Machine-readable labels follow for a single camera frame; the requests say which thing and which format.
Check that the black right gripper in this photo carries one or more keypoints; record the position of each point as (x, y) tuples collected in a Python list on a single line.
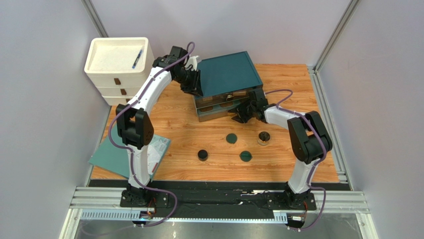
[(244, 111)]

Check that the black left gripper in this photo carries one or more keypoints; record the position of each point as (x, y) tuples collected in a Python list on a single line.
[(194, 87)]

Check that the clear drawer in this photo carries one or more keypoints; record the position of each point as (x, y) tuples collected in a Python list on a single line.
[(201, 102), (216, 111)]

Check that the gold round jar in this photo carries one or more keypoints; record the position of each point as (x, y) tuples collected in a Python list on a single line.
[(263, 138)]

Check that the teal drawer organizer box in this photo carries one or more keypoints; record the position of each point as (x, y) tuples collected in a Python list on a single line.
[(228, 73)]

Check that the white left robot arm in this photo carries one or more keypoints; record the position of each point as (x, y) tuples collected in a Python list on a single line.
[(133, 121)]

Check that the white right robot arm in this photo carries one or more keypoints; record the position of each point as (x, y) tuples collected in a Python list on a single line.
[(309, 137)]

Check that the green round compact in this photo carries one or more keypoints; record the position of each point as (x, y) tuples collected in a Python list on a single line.
[(245, 156), (231, 138)]

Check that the black round jar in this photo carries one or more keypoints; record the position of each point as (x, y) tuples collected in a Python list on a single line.
[(202, 155)]

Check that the blue pen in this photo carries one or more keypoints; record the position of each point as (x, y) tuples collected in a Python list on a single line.
[(137, 58)]

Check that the white drawer cabinet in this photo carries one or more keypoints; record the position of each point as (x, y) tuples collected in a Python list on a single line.
[(109, 67)]

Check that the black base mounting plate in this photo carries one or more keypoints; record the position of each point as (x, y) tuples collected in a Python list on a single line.
[(219, 200)]

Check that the teal booklet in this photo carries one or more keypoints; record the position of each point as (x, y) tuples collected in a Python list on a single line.
[(116, 160)]

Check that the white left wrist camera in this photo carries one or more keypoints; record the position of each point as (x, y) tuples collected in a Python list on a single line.
[(193, 62)]

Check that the aluminium frame rail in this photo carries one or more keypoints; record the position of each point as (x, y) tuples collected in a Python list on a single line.
[(95, 212)]

